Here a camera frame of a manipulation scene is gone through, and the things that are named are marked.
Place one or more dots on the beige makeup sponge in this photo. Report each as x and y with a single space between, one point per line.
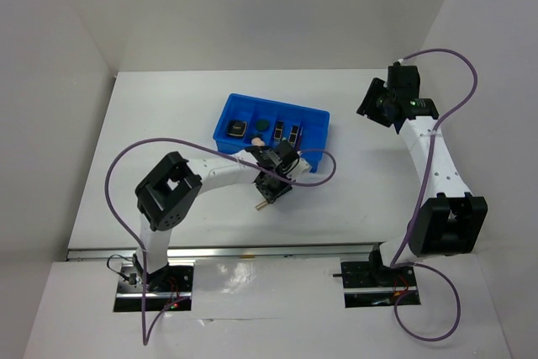
256 140

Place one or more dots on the blue plastic organizer bin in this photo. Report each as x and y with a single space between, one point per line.
315 124

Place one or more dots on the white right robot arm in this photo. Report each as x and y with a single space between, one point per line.
464 224

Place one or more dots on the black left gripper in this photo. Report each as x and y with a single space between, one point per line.
271 195

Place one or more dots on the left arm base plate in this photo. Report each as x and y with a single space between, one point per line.
173 290

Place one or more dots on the black square compact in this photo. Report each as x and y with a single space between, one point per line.
236 129

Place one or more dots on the black gold lipstick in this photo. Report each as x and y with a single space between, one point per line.
277 136
293 135

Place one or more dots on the black gold eyeliner pencil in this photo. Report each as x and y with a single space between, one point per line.
261 205

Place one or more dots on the green mascara tube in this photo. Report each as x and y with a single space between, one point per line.
299 139

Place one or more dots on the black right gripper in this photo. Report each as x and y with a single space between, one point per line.
376 88

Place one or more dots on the metal rail front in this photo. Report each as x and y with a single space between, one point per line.
338 249

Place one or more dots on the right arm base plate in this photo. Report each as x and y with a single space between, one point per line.
364 287

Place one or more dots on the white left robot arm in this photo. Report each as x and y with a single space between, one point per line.
166 194

